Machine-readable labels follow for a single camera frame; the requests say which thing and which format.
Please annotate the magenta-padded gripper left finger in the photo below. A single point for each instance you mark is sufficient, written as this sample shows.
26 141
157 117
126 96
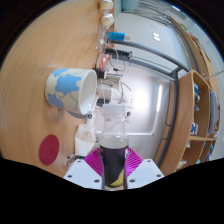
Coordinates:
83 173

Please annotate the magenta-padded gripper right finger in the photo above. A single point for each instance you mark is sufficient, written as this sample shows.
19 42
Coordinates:
143 173

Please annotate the clear bottle with black label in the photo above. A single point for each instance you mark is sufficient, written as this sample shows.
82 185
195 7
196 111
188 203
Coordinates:
113 163

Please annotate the crumpled white tissue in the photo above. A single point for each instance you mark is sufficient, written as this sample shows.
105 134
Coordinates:
85 140

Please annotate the flat round red coaster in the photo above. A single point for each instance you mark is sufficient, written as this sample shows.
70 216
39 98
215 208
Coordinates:
49 150

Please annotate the wooden shelf unit with items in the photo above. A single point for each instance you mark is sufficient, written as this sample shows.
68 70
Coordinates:
181 133

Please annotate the white charger block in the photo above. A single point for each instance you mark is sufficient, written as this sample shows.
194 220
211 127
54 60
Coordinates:
106 91

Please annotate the cream mug with blue map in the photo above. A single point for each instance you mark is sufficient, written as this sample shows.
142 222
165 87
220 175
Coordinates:
66 86

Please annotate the silver metal tumbler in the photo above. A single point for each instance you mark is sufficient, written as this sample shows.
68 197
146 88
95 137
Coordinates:
113 78

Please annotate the small black cup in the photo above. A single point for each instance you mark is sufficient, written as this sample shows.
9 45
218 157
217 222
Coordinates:
98 73

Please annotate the black cylindrical device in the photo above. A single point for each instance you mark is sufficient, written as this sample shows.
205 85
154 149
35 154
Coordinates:
120 54

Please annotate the small blue tube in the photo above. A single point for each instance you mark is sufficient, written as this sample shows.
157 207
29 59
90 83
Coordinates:
116 36

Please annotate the teal pillow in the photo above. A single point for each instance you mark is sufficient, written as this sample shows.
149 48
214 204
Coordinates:
130 4

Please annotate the grey metal frame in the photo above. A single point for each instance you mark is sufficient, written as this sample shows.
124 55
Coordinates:
173 110

